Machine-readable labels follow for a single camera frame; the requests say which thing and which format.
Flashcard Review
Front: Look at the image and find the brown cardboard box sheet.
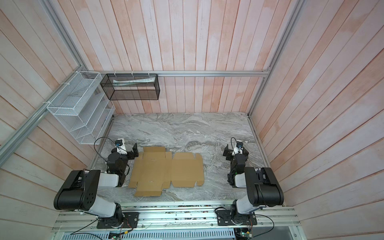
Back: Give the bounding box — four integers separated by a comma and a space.
128, 147, 205, 197

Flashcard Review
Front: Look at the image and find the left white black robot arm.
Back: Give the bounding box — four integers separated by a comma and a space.
54, 139, 139, 228

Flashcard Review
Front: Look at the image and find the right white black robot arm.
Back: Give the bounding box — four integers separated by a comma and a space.
223, 141, 284, 225

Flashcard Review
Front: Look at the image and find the paper sheet in basket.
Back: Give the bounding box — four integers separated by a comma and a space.
113, 77, 156, 88

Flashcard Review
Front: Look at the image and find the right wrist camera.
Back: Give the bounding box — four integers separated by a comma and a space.
236, 141, 244, 150

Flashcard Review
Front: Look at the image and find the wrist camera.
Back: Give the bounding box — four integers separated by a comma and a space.
115, 139, 125, 149
236, 141, 244, 150

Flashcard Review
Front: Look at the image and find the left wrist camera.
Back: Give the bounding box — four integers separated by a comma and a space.
115, 139, 125, 149

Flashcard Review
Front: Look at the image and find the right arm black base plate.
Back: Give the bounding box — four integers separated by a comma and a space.
214, 208, 258, 226

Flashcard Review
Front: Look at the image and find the white wire mesh shelf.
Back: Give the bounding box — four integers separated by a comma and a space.
47, 71, 115, 145

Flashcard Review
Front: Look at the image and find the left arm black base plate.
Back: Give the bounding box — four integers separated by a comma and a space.
97, 212, 139, 229

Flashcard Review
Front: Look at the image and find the black wire mesh basket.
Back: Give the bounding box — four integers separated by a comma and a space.
101, 73, 161, 101

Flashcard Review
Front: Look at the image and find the aluminium frame rail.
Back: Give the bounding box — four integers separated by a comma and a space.
98, 70, 269, 77

